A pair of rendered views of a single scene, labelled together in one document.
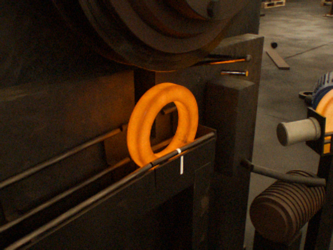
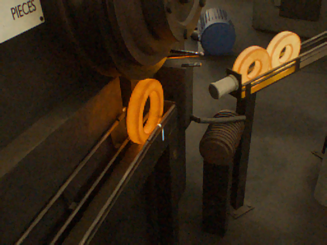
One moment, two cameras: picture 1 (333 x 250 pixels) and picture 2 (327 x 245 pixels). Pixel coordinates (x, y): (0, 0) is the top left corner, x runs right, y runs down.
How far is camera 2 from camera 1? 33 cm
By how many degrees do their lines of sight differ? 20
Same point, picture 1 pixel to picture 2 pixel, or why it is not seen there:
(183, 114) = (154, 97)
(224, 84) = (172, 65)
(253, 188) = not seen: hidden behind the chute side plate
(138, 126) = (136, 117)
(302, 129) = (227, 85)
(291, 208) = (228, 141)
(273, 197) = (215, 136)
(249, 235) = not seen: hidden behind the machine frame
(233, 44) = not seen: hidden behind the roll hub
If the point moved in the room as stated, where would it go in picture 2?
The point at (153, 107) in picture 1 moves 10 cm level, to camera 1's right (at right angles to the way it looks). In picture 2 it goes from (142, 102) to (178, 94)
